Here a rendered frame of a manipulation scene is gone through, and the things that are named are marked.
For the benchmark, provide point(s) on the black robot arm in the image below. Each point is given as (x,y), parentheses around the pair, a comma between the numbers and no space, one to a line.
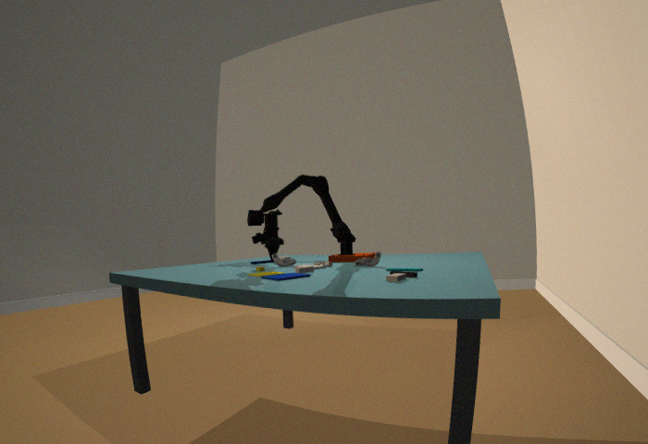
(321,187)

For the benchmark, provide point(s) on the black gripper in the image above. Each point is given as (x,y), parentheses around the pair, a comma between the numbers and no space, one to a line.
(273,243)

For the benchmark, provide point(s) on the yellow rectangular plate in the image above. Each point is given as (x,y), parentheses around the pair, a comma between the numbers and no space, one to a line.
(266,274)

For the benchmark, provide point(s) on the blue rectangular plate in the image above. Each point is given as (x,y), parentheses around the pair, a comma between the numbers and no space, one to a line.
(287,276)

